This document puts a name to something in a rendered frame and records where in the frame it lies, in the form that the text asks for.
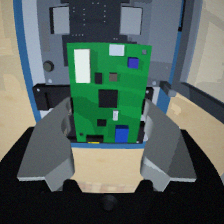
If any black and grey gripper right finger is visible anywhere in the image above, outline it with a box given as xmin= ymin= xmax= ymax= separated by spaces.
xmin=140 ymin=98 xmax=224 ymax=224

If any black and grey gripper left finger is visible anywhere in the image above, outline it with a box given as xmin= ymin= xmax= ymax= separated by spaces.
xmin=0 ymin=97 xmax=75 ymax=224

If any green circuit board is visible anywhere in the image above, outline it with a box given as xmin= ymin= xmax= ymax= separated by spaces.
xmin=67 ymin=42 xmax=152 ymax=143

